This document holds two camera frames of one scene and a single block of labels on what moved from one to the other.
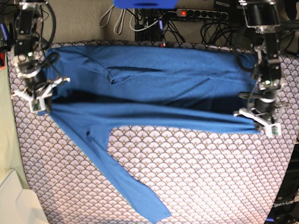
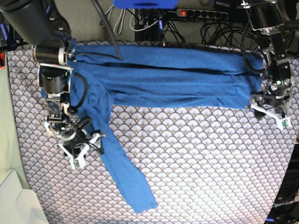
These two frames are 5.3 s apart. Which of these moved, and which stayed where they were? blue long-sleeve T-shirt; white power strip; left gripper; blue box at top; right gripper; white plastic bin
Moved: blue long-sleeve T-shirt; right gripper; left gripper
Stayed: blue box at top; white power strip; white plastic bin
